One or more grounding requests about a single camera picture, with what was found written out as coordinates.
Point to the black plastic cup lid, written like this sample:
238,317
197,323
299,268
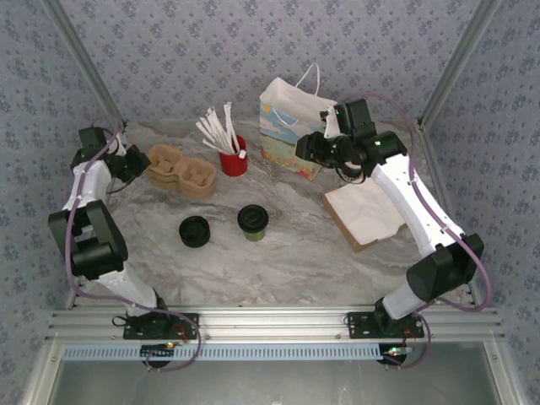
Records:
252,217

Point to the white wrapped straw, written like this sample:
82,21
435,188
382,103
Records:
209,144
205,130
229,122
214,122
242,154

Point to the green paper coffee cup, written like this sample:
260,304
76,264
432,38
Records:
255,235

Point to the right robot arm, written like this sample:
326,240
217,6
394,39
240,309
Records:
422,219

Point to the colourful paper gift bag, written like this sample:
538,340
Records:
287,139

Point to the small LED circuit board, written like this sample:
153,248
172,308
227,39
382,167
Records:
162,348
396,351

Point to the white napkins on cardboard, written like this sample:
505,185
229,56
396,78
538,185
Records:
358,247

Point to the aluminium front rail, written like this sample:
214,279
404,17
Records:
270,325

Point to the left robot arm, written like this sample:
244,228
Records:
90,190

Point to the red plastic cup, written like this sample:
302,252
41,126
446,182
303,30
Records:
233,166

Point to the grey metal lower panel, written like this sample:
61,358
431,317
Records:
270,384

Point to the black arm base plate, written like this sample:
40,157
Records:
363,327
147,331

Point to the tan pulp cup carrier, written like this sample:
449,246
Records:
198,175

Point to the aluminium frame post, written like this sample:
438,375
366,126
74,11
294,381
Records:
84,63
460,63

